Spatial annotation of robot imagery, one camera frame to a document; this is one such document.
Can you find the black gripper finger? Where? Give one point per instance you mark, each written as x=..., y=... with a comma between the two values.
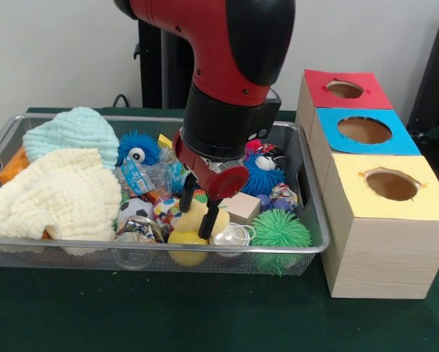
x=188, y=194
x=210, y=218

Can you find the orange plastic block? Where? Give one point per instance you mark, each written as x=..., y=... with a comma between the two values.
x=12, y=167

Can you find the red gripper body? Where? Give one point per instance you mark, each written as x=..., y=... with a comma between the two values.
x=223, y=183

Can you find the wooden box three holes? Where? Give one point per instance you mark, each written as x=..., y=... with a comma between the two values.
x=385, y=242

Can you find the yellow plush duck toy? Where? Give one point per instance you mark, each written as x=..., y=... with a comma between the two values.
x=194, y=220

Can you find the dark blue spiky ball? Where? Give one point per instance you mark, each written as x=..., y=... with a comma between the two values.
x=263, y=180

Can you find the blue spiky ball with eyes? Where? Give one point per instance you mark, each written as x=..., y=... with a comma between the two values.
x=137, y=145

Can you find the black chair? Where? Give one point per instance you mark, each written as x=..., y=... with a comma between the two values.
x=436, y=81

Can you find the small silver can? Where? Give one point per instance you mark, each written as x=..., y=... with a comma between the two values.
x=233, y=236

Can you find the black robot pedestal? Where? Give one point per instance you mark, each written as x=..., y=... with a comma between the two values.
x=164, y=73

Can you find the pale wooden cube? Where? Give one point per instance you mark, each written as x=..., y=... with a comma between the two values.
x=243, y=207

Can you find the yellow ball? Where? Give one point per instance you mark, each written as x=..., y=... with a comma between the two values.
x=184, y=242

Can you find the plain green spiky ball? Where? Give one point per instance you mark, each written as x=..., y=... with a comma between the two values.
x=280, y=231

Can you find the pale yellow cloth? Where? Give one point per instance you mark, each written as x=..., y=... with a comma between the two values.
x=58, y=198

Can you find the mint green cloth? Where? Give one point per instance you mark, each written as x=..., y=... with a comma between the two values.
x=73, y=136

